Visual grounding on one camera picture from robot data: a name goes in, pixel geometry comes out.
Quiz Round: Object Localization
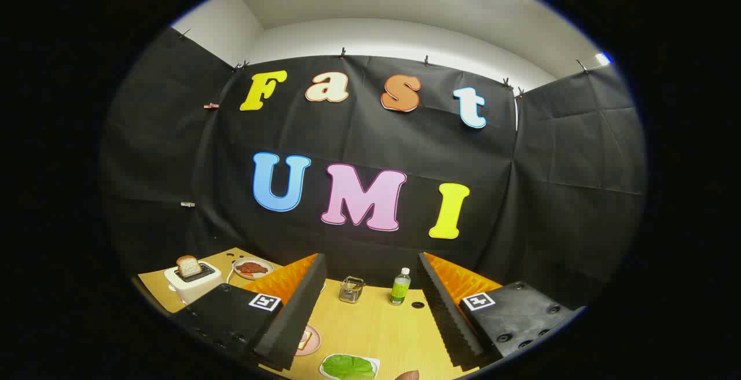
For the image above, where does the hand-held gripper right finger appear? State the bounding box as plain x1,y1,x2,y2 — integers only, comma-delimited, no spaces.
417,252,587,370

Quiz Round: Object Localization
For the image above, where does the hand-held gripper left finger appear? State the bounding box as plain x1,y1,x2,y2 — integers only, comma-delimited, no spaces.
173,253,328,371

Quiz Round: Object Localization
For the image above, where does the green lettuce leaf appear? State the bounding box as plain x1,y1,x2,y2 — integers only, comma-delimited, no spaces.
322,355,377,380

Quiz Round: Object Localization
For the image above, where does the pink round plate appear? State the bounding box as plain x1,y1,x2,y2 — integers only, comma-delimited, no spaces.
294,324,322,357

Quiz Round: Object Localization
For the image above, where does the green label bottle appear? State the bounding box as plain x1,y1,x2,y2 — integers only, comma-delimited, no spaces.
389,268,412,306

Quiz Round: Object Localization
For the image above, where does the white oval plate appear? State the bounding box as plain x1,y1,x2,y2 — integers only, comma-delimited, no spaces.
232,257,274,280

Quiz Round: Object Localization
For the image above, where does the white toaster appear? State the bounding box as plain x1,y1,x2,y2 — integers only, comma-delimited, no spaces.
164,261,223,305

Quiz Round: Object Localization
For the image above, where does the black backdrop cloth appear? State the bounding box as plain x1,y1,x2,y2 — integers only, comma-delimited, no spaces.
100,27,647,311

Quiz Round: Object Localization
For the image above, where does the row of black clips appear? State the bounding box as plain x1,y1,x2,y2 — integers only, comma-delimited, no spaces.
178,28,590,92

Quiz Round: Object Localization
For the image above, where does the metal wire holder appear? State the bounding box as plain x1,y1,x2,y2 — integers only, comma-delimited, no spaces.
339,276,365,304

